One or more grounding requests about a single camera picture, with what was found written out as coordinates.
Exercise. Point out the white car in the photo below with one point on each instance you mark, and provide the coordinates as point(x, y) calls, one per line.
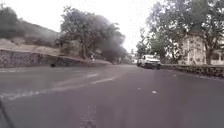
point(149, 61)

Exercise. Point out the large dark tree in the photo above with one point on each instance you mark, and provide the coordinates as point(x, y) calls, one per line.
point(90, 33)

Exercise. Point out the grey asphalt road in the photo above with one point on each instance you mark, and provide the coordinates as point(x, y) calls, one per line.
point(133, 100)

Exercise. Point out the pale building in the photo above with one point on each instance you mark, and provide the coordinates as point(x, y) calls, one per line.
point(195, 50)

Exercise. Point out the group of trees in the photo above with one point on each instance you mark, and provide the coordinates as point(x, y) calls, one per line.
point(186, 20)

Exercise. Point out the grassy hillside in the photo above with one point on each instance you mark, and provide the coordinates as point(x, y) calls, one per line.
point(30, 36)

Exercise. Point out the low stone wall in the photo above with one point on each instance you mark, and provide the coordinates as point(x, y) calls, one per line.
point(196, 69)

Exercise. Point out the stone retaining wall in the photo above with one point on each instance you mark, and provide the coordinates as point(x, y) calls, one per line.
point(23, 58)

